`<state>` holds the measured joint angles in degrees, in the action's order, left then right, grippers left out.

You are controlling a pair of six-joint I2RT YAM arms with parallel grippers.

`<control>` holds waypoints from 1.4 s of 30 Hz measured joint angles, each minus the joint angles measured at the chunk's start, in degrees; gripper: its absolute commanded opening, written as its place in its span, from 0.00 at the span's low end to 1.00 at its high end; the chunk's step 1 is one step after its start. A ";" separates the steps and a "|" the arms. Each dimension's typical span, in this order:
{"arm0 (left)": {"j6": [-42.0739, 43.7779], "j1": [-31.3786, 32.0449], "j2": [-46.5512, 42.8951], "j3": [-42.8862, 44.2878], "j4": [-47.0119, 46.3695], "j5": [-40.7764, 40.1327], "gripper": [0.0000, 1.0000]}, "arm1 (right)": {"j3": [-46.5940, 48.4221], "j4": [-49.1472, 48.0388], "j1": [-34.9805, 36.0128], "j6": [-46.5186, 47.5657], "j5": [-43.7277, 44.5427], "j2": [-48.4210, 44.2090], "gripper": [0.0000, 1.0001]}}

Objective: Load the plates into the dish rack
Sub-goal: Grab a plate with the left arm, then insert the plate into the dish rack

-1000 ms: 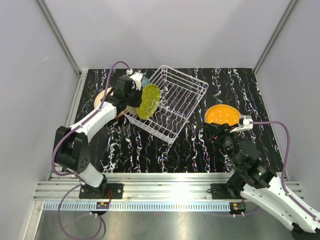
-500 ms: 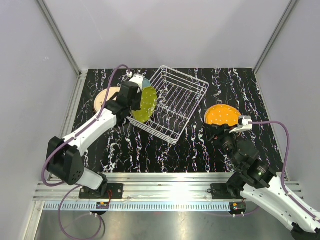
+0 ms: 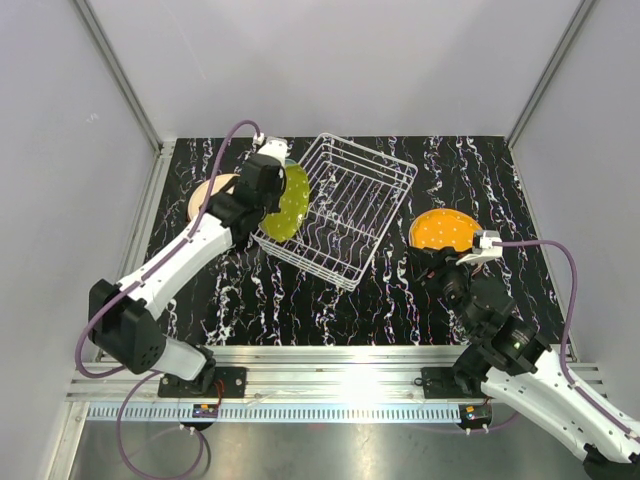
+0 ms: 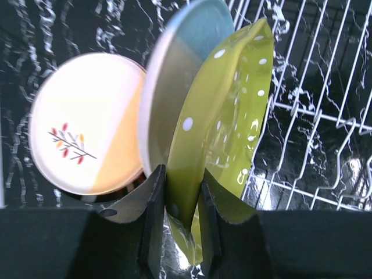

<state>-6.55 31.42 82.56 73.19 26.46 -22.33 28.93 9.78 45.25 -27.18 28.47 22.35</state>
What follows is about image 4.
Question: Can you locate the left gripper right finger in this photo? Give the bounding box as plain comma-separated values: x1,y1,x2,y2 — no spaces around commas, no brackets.
200,174,371,278

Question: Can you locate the orange cream branch plate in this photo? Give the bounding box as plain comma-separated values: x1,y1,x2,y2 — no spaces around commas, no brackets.
28,52,145,195

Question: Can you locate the blue cream branch plate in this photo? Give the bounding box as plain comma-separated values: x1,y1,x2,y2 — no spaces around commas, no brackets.
138,1,234,176

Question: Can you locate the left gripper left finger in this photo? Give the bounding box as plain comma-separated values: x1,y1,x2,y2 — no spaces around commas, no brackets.
1,164,166,278

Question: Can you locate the green polka dot plate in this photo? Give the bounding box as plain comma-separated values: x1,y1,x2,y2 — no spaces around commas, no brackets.
165,18,274,266

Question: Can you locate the white wire dish rack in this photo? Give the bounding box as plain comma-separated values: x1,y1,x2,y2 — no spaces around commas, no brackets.
228,1,371,211

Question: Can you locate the black marble pattern mat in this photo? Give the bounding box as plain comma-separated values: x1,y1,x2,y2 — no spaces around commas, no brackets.
1,1,371,278

